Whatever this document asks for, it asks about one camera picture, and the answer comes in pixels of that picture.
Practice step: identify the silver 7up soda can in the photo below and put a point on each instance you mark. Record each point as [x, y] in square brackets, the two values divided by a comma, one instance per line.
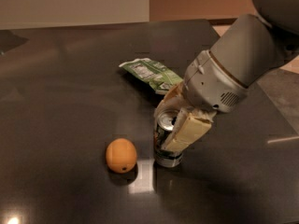
[164, 124]

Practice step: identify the green chip bag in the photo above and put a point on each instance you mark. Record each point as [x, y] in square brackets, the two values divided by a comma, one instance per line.
[158, 76]

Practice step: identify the orange fruit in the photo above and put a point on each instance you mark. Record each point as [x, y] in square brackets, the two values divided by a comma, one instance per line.
[121, 156]

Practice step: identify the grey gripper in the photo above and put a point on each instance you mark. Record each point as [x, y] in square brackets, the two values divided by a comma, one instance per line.
[212, 84]

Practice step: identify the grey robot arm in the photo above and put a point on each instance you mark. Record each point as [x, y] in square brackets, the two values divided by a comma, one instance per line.
[256, 44]

